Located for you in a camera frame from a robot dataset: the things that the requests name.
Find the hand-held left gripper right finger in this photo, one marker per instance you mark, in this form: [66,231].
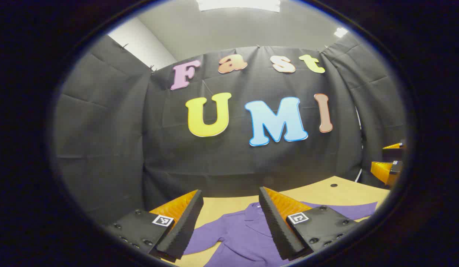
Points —
[276,226]

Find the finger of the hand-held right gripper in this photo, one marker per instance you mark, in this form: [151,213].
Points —
[384,171]
[394,147]

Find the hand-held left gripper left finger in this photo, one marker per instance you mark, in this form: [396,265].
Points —
[185,226]

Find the purple shirt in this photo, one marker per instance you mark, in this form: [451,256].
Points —
[240,237]

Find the small ceiling light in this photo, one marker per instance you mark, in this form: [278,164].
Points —
[340,32]

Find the large ceiling light panel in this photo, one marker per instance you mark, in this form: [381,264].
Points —
[237,4]

